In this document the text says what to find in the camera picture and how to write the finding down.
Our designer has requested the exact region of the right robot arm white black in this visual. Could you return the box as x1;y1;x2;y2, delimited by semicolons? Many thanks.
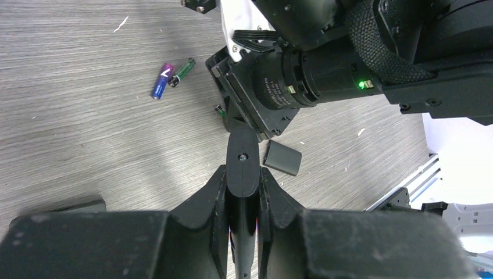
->
181;1;492;140

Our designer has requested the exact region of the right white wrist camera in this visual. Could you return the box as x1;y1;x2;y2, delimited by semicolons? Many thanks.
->
219;0;275;62

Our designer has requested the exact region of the black remote with label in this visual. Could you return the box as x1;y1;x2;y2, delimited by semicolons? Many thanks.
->
226;126;260;278

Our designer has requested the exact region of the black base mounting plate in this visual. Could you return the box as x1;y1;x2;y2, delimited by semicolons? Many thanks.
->
366;187;448;216

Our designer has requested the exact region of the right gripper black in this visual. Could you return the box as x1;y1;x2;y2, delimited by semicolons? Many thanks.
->
205;46;299;142

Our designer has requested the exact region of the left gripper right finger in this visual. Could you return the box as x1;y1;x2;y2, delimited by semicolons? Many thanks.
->
258;168;476;278

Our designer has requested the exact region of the black battery cover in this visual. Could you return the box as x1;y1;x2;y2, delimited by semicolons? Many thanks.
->
263;140;302;176

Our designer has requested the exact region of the blue purple battery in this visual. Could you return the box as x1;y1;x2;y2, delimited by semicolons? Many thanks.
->
151;63;174;99

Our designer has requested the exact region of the green battery beside blue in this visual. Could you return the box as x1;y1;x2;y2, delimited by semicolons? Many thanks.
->
168;58;196;88

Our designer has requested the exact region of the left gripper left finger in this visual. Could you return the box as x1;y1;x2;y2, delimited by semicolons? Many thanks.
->
1;167;228;278

